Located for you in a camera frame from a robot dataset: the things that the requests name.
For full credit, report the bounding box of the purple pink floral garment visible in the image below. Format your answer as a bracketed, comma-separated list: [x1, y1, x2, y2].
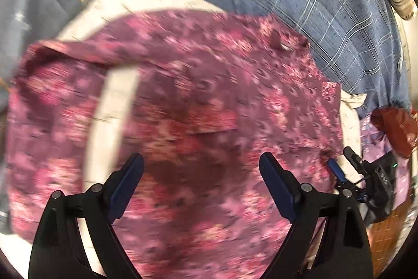
[5, 8, 345, 279]

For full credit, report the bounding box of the lilac floral garment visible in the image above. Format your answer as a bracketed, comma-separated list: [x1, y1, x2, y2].
[360, 114, 409, 209]

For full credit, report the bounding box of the dark red cloth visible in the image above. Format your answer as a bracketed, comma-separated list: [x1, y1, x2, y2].
[370, 107, 417, 159]

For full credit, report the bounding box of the cream leaf-print pillow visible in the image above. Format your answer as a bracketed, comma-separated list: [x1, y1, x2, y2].
[0, 0, 364, 279]

